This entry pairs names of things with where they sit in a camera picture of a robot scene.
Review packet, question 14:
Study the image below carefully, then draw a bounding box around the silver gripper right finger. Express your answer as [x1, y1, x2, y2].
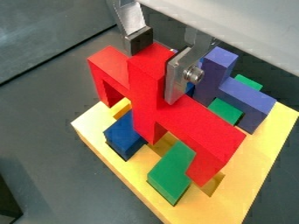
[164, 26, 220, 104]

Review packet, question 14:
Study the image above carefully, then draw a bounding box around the purple cross-shaped block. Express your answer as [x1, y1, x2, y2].
[192, 46, 276, 134]

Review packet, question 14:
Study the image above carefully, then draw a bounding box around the red cross-shaped block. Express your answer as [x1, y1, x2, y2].
[87, 43, 245, 186]

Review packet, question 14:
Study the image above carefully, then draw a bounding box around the blue long block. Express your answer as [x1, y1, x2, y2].
[102, 81, 196, 162]

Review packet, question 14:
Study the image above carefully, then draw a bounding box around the green long block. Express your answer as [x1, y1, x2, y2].
[146, 75, 262, 204]

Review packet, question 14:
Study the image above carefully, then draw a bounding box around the yellow base board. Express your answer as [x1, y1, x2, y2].
[70, 99, 299, 224]

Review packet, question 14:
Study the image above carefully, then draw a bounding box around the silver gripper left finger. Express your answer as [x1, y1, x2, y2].
[106, 0, 153, 56]

